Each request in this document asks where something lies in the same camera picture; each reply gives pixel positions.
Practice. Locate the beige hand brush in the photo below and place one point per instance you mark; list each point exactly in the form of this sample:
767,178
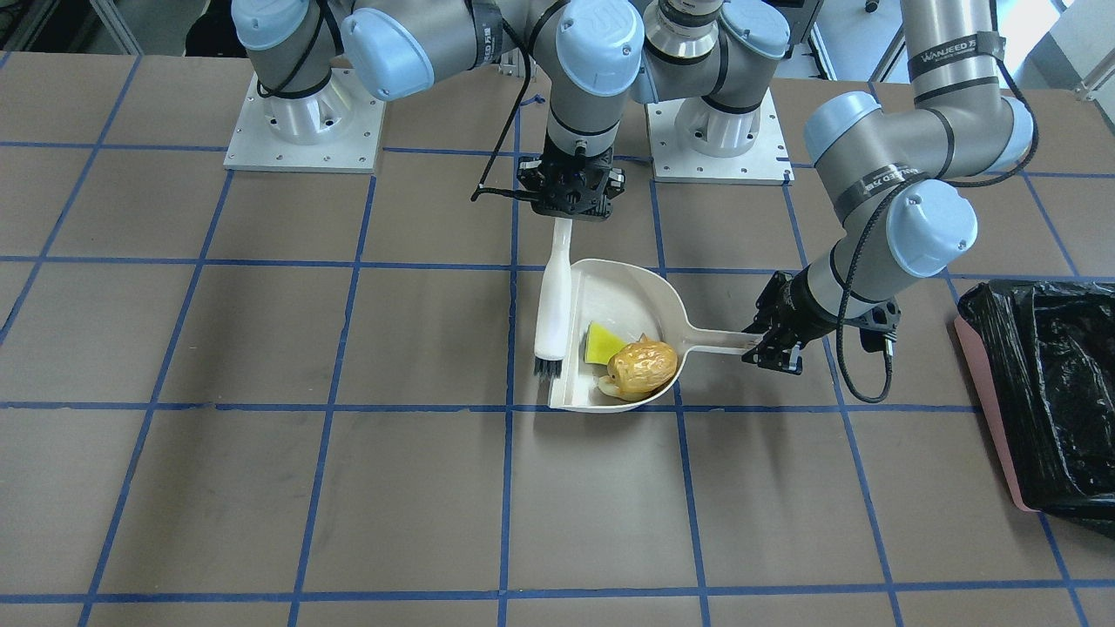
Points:
553,322

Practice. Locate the yellow sponge piece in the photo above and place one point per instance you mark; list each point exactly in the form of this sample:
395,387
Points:
601,344

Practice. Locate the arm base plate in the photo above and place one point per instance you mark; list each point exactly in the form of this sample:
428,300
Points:
335,131
692,143

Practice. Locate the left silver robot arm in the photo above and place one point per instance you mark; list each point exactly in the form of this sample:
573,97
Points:
893,177

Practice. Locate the beige crescent trash piece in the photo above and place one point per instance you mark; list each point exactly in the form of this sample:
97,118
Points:
609,386

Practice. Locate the orange trash ball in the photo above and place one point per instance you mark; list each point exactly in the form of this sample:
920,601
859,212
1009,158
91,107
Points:
643,367

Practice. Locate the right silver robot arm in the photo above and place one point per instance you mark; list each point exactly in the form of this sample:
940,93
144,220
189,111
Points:
590,50

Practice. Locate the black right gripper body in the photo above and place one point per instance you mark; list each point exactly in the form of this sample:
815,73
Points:
529,178

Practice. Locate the beige plastic dustpan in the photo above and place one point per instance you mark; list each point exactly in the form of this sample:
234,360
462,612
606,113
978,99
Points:
629,301

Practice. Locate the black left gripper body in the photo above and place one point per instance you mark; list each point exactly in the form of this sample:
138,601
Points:
795,310

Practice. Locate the bin with black bag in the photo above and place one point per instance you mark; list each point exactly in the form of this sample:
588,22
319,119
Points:
1041,355

